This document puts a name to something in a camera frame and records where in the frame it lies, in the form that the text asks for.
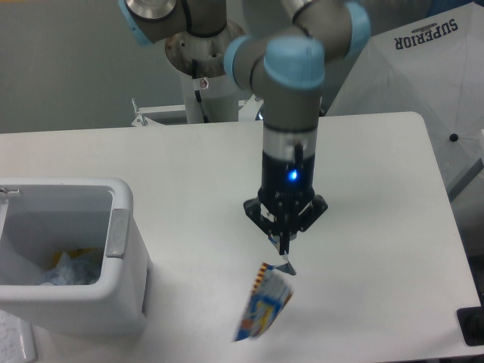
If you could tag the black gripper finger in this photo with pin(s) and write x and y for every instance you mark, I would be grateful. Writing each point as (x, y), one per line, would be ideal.
(273, 230)
(303, 221)

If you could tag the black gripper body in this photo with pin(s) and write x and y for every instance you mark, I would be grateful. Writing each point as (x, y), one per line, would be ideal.
(286, 185)

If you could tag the blue snack wrapper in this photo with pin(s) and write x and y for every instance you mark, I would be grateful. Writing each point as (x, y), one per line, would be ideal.
(269, 294)

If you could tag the clear crushed plastic bottle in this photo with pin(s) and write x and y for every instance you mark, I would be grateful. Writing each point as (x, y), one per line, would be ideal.
(64, 276)

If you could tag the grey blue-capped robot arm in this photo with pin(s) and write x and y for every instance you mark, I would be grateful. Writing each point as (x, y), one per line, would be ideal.
(286, 70)

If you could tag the white plastic trash can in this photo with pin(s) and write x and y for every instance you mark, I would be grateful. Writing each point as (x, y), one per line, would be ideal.
(40, 216)

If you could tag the yellow wrapper in bin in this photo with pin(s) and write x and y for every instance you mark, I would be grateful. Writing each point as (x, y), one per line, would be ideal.
(91, 257)

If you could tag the white umbrella with lettering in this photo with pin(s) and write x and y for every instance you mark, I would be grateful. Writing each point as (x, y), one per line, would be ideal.
(433, 67)

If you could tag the black device at table edge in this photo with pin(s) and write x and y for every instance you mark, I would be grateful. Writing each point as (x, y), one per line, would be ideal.
(471, 322)

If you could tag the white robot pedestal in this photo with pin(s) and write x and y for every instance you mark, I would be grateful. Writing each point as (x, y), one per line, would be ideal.
(210, 96)

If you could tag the white left mounting bracket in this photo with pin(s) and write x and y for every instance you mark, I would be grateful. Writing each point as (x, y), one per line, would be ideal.
(158, 115)

